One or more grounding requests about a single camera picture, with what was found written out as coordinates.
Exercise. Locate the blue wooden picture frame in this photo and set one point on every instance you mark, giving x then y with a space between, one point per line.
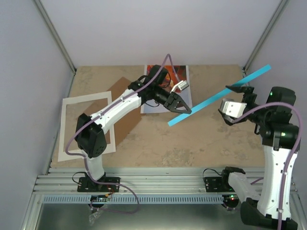
219 95

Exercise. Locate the clear plastic bag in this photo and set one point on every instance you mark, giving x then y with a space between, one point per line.
94 216

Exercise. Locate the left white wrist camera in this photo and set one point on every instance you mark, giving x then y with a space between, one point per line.
182 85

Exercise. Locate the aluminium rail base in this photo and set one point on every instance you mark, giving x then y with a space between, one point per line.
155 180

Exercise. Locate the brown cardboard backing board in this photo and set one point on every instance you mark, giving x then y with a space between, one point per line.
126 124

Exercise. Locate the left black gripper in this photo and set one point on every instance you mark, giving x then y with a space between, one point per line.
171 101

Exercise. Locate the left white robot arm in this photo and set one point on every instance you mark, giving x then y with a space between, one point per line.
91 129

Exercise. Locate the right aluminium corner post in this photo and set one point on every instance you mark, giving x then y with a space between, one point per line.
266 33

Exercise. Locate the hot air balloon photo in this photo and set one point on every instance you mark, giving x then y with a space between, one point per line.
181 73

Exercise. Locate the left small circuit board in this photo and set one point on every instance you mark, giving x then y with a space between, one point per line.
101 198

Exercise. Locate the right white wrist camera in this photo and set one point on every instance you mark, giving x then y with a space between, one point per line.
231 108

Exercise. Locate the white mat board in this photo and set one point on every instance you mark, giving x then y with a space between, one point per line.
72 108

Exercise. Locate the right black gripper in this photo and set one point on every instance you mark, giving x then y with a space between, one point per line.
249 96

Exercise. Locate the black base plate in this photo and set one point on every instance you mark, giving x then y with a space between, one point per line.
87 185
217 184

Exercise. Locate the small circuit board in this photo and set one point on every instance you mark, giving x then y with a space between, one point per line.
232 197
101 198

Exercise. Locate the grey slotted cable duct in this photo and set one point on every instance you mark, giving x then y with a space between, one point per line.
130 199

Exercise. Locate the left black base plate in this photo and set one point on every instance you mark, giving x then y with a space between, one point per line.
87 185

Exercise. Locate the right small circuit board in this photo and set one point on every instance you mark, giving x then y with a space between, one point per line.
232 197

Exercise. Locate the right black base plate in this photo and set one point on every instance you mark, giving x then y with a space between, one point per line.
217 184

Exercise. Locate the left aluminium corner post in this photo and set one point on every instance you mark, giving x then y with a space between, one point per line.
50 26

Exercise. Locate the aluminium corner post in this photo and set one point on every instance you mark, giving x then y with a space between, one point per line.
50 26
266 33

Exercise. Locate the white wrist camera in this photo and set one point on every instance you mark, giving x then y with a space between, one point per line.
231 108
182 85

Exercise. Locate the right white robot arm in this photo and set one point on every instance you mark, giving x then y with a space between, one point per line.
280 126

